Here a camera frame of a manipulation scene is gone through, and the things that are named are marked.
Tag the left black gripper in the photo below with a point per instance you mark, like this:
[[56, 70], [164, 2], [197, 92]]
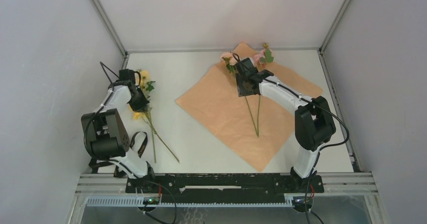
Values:
[[143, 103]]

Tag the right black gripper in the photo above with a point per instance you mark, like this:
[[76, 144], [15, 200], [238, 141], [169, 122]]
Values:
[[242, 92]]

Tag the yellow flower stem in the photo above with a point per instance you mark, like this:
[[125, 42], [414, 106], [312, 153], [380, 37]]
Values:
[[144, 82]]

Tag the green orange wrapping paper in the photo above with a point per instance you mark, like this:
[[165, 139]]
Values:
[[219, 131]]

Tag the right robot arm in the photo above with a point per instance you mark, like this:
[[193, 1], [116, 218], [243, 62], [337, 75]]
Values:
[[316, 127]]

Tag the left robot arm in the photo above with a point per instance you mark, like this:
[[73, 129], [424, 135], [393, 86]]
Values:
[[105, 137]]

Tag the black printed ribbon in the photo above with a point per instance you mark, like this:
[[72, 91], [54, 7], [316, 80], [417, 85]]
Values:
[[126, 156]]

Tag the black mounting rail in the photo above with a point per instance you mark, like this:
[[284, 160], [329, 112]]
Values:
[[224, 187]]

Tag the white cable duct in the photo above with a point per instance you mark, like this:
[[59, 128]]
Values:
[[129, 201]]

